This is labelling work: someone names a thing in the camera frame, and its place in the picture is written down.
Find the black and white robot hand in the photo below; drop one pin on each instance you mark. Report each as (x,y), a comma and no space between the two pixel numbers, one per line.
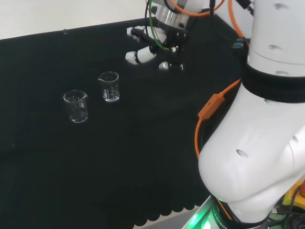
(175,40)

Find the clear glass beaker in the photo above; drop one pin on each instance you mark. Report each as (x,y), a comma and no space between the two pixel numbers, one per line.
(110,91)
(76,112)

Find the clear tape piece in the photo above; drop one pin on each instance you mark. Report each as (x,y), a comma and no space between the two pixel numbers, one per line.
(64,31)

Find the black scalloped-edge cloth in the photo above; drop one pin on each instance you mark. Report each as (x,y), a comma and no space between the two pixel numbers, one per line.
(95,155)

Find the yellow stop button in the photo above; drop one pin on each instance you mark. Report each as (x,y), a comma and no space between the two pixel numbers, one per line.
(291,194)

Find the grey metal base plate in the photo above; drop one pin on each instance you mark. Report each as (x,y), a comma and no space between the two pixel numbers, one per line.
(194,218)

